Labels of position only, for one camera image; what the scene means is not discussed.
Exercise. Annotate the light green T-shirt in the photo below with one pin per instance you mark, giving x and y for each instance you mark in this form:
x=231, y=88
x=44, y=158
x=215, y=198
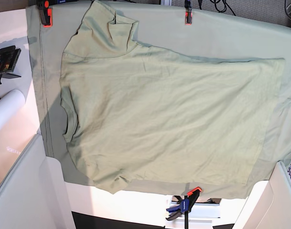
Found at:
x=148, y=113

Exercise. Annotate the blue orange bar clamp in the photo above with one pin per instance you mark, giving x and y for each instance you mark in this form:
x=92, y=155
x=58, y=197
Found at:
x=184, y=206

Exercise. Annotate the orange black clamp middle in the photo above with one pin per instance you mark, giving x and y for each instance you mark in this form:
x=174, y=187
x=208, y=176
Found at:
x=188, y=12

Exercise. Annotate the orange black clamp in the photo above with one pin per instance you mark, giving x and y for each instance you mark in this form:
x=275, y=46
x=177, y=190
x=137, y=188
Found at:
x=45, y=13
x=188, y=12

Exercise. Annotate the green table cloth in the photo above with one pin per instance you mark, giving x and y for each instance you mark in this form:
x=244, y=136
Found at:
x=211, y=37

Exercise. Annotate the white paper roll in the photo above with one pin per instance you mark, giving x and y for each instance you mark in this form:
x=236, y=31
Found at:
x=10, y=104

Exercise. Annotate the orange black clamp left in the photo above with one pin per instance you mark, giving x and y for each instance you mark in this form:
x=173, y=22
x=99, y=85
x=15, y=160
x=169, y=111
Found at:
x=45, y=13

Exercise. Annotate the black tablet on stand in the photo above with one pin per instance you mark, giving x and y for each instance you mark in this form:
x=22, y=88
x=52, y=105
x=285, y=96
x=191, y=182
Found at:
x=8, y=59

